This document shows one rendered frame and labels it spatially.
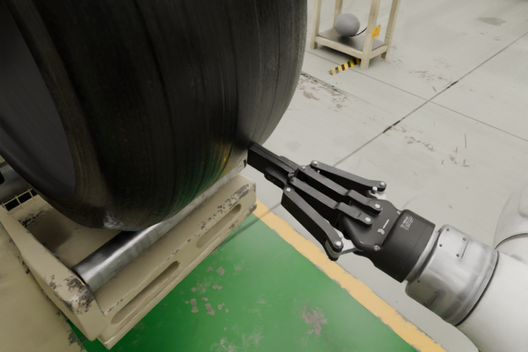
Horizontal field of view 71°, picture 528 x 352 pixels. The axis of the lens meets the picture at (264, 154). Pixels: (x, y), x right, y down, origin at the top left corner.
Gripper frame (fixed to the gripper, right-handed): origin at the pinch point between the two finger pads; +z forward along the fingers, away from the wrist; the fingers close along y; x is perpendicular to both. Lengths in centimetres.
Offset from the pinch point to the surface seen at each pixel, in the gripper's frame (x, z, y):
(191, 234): 19.5, 10.1, 5.3
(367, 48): 96, 71, -243
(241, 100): -11.7, 1.9, 4.9
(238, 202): 20.7, 9.3, -6.0
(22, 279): 15.7, 20.0, 26.9
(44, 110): 12.5, 47.5, 6.9
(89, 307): 13.5, 8.8, 23.9
